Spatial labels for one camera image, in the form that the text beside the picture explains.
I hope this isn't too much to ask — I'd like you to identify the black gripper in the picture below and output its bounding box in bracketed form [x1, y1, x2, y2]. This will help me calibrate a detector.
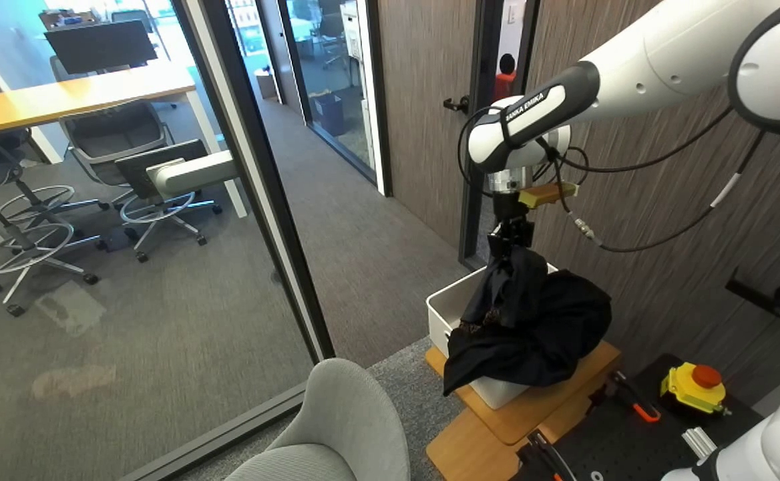
[485, 195, 537, 262]

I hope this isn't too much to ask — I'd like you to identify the small black cloth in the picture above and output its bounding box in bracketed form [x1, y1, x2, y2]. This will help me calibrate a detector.
[462, 240, 552, 346]

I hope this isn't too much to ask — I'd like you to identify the white plastic box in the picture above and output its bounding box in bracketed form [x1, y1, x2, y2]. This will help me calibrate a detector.
[424, 259, 561, 413]

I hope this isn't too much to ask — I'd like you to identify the large black cloth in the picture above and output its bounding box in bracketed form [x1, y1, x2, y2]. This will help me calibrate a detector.
[440, 270, 615, 398]

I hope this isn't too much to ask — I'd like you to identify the person in red top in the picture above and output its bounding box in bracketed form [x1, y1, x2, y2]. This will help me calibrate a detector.
[492, 51, 521, 103]

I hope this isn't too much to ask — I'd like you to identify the yellow emergency stop button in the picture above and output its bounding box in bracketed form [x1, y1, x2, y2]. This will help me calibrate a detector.
[657, 358, 732, 421]

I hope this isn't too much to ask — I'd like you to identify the grey upholstered chair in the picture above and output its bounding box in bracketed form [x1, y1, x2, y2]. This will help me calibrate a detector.
[225, 355, 414, 481]

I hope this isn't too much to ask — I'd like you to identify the office chair with white headrest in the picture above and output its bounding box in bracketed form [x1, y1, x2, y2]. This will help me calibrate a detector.
[112, 136, 242, 268]

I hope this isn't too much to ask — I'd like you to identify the grey mesh office chair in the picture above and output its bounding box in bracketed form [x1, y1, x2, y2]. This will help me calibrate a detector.
[47, 53, 175, 173]

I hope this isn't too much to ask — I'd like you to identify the black computer monitor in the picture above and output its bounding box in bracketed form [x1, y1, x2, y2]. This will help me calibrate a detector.
[43, 18, 161, 79]

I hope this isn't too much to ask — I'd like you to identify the wooden desk with white legs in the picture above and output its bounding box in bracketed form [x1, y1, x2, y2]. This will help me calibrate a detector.
[0, 64, 250, 248]

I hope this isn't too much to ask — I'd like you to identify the yellow wrist camera mount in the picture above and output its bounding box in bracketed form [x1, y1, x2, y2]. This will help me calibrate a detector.
[516, 179, 581, 215]

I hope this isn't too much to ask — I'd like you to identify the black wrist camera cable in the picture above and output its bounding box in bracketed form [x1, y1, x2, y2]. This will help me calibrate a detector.
[532, 132, 595, 195]

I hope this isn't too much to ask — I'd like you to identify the black door handle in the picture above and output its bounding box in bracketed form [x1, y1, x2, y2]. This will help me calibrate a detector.
[440, 95, 472, 119]

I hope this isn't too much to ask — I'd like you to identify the orange handled tool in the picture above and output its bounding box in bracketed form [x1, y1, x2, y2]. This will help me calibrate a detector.
[612, 373, 665, 429]

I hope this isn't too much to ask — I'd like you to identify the black cable with grey connector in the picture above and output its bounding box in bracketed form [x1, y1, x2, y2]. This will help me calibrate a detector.
[546, 105, 772, 258]

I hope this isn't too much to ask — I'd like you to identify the silver aluminium rail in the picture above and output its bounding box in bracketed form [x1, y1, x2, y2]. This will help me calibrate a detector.
[681, 425, 721, 463]

